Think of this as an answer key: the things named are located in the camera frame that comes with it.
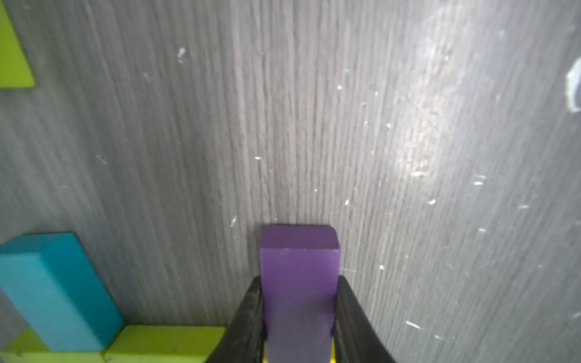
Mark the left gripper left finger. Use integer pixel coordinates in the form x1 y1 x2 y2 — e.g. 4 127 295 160
206 276 265 363

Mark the purple block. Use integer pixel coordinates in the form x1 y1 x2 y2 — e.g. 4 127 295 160
260 225 340 362

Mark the yellow block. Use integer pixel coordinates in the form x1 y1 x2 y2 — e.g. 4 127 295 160
330 341 337 363

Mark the lime block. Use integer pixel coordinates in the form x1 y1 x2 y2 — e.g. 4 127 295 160
1 328 105 363
104 325 225 363
0 2 36 89

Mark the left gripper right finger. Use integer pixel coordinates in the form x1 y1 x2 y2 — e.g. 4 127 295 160
332 275 396 363

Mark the lime block top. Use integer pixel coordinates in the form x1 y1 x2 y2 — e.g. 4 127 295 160
0 2 36 89

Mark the teal block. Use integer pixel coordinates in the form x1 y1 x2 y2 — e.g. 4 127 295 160
1 232 125 352

